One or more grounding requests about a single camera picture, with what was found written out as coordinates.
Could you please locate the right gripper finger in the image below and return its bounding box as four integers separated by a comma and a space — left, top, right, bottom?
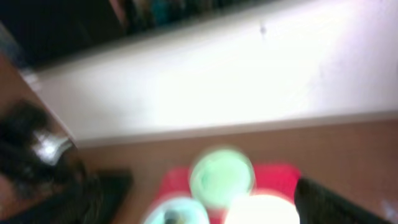
294, 178, 391, 224

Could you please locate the light green plate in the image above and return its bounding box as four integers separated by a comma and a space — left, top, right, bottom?
189, 147, 255, 210

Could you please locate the light blue plate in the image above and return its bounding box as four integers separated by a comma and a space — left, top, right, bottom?
141, 196, 210, 224

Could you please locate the green yellow sponge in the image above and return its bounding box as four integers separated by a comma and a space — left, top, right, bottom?
164, 210, 185, 224

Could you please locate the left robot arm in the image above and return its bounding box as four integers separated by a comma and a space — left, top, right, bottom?
1, 100, 88, 198

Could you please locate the red plastic tray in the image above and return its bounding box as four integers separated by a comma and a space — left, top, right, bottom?
148, 164, 301, 223

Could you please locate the black plastic tray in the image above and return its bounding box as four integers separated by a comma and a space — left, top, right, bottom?
6, 170, 133, 224

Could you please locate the white plate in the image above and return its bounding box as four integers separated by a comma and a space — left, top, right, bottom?
223, 194, 300, 224

